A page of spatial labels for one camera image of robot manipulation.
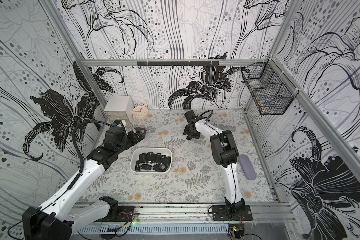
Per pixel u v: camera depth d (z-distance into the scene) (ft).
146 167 2.84
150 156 2.98
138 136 2.25
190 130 2.84
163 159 2.98
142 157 2.96
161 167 2.82
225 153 1.93
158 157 2.98
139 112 3.76
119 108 3.42
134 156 2.91
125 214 2.38
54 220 1.22
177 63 2.99
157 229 2.51
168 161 2.96
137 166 2.89
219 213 2.36
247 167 2.79
